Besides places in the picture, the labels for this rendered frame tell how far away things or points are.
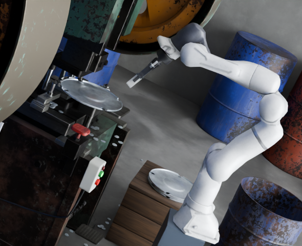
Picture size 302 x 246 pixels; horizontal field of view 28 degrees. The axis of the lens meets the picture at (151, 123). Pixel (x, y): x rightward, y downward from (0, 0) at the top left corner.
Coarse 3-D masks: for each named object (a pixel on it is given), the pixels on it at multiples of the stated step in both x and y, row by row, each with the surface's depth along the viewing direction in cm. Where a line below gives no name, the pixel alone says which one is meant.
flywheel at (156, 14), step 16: (160, 0) 290; (176, 0) 288; (192, 0) 282; (208, 0) 289; (144, 16) 294; (160, 16) 291; (176, 16) 286; (192, 16) 284; (144, 32) 292; (160, 32) 290; (176, 32) 288
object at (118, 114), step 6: (78, 108) 269; (84, 108) 268; (90, 108) 267; (102, 108) 264; (126, 108) 274; (90, 114) 268; (96, 114) 273; (114, 114) 263; (120, 114) 264; (90, 120) 269; (96, 120) 276
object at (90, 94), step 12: (72, 84) 273; (84, 84) 279; (96, 84) 284; (72, 96) 258; (84, 96) 265; (96, 96) 270; (108, 96) 279; (96, 108) 259; (108, 108) 265; (120, 108) 269
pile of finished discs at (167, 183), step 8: (160, 168) 333; (152, 176) 322; (160, 176) 326; (168, 176) 330; (176, 176) 334; (152, 184) 315; (160, 184) 317; (168, 184) 319; (176, 184) 323; (184, 184) 329; (192, 184) 333; (160, 192) 311; (168, 192) 314; (176, 192) 316; (184, 192) 320; (176, 200) 311
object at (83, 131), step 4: (76, 124) 241; (80, 124) 242; (72, 128) 238; (76, 128) 237; (80, 128) 239; (84, 128) 240; (80, 132) 237; (84, 132) 237; (88, 132) 239; (76, 136) 240
